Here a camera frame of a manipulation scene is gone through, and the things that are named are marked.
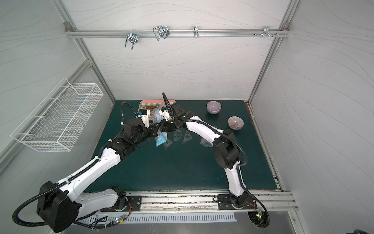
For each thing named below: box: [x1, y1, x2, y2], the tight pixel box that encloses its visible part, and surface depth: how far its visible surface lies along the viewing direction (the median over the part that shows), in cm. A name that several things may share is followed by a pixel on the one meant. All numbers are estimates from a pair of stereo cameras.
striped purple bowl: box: [227, 115, 245, 131], surface depth 106 cm
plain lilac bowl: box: [205, 100, 223, 115], surface depth 113 cm
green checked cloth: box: [137, 102, 166, 115], surface depth 117 cm
